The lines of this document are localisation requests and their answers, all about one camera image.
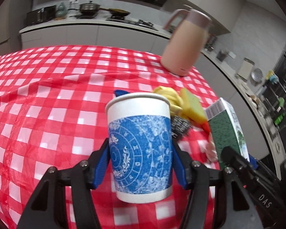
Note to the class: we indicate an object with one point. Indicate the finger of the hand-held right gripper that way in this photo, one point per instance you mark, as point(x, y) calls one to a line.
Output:
point(255, 163)
point(232, 158)

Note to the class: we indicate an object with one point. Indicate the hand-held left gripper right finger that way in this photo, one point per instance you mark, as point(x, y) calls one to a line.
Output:
point(180, 169)

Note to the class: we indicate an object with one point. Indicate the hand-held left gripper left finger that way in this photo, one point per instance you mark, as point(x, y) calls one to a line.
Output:
point(101, 169)

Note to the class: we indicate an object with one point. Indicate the green and white carton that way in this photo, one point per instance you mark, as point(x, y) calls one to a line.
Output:
point(225, 126)

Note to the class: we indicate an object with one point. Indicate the blue patterned paper cup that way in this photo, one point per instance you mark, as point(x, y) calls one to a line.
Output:
point(138, 148)

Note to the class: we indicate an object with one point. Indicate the steel wool scrubber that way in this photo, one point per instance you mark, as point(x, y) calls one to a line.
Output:
point(180, 126)

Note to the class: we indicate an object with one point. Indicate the yellow sponge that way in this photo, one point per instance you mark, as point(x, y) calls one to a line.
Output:
point(193, 105)

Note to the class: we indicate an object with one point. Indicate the crushed blue paper cup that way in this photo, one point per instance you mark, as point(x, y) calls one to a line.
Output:
point(121, 93)

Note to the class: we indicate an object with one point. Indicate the crumpled tissue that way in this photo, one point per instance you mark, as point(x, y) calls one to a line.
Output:
point(211, 151)

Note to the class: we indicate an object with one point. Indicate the green detergent bottle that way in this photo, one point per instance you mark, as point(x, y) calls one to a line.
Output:
point(280, 119)

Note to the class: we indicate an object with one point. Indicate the red checked tablecloth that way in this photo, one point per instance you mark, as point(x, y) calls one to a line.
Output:
point(50, 100)

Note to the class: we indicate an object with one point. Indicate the steel colander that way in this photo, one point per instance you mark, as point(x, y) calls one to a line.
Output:
point(256, 75)

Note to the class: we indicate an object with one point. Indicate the hanging rubber gloves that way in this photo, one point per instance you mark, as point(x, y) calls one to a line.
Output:
point(271, 76)

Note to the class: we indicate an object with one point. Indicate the white cutting board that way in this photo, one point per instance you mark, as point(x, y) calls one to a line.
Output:
point(245, 69)

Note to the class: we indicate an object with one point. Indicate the dark utensil holder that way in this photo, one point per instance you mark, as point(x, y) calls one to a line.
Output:
point(221, 56)

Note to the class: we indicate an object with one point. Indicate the pink thermos jug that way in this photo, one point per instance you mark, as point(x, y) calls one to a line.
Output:
point(186, 45)

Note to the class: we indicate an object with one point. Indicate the black gas hob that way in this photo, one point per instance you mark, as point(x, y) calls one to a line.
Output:
point(133, 23)

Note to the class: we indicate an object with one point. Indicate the black wok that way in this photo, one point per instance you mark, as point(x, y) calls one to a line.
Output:
point(118, 12)

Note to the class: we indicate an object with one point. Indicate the cooking pot with lid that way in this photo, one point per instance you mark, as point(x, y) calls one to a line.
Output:
point(89, 9)

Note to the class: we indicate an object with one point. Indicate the green ceramic vase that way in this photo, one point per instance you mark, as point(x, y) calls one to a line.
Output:
point(60, 10)

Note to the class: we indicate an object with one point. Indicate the black microwave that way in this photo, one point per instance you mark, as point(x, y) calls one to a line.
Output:
point(40, 15)

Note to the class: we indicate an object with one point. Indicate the white wall outlet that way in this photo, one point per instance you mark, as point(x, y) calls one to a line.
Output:
point(231, 55)
point(73, 1)

